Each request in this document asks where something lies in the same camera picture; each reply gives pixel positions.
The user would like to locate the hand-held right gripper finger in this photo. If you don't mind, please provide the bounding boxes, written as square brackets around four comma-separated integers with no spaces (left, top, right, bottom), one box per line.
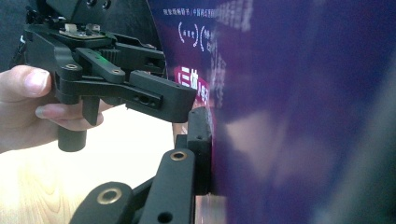
[174,106,216,197]

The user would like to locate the purple cover book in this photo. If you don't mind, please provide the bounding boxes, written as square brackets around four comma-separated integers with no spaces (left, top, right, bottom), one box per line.
[146,0,396,224]

